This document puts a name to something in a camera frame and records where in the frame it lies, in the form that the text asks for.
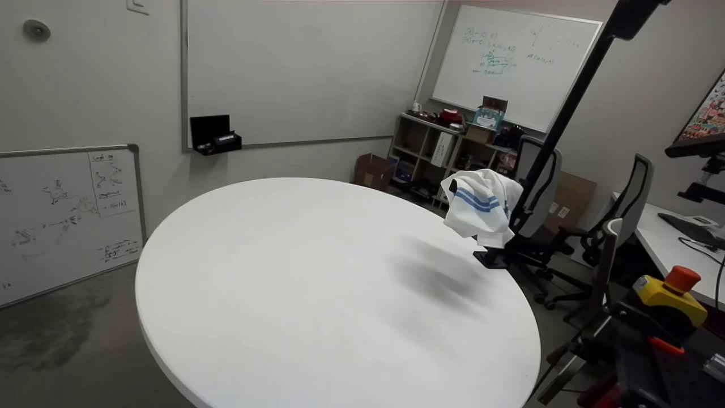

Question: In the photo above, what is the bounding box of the cardboard box on floor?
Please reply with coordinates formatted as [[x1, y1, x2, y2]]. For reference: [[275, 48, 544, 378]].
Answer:
[[353, 153, 391, 189]]

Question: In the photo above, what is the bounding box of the leaning whiteboard with drawings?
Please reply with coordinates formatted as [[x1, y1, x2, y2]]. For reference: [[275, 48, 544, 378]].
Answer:
[[0, 142, 145, 305]]

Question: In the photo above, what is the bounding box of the black pole clamp base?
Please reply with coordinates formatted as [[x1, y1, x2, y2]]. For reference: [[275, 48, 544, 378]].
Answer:
[[473, 237, 553, 270]]

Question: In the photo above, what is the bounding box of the wooden storage shelf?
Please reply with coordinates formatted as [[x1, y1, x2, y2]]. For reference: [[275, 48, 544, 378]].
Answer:
[[388, 112, 517, 209]]

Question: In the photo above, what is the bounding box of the yellow red emergency stop button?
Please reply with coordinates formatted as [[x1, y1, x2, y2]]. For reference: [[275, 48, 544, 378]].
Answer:
[[633, 264, 707, 325]]

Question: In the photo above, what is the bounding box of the grey mesh office chair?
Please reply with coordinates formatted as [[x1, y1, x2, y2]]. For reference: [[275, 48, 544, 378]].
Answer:
[[515, 135, 595, 304]]

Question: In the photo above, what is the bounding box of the white desk at right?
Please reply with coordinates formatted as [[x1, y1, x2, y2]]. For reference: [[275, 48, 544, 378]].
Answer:
[[635, 203, 725, 305]]

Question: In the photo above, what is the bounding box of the white towel with blue stripes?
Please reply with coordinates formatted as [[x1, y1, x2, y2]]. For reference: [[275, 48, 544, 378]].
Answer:
[[439, 167, 523, 248]]

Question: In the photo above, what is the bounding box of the far whiteboard with green writing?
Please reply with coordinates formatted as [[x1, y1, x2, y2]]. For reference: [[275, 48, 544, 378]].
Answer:
[[433, 5, 603, 133]]

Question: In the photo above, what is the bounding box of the computer monitor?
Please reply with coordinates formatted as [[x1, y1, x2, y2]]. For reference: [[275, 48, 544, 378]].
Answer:
[[665, 69, 725, 157]]

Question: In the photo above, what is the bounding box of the black camera stand pole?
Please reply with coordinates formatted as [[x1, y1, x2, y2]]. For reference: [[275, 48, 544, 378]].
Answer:
[[509, 0, 670, 230]]

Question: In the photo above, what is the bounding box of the black marker tray box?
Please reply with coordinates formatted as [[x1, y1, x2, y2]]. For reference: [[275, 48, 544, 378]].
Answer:
[[190, 115, 242, 157]]

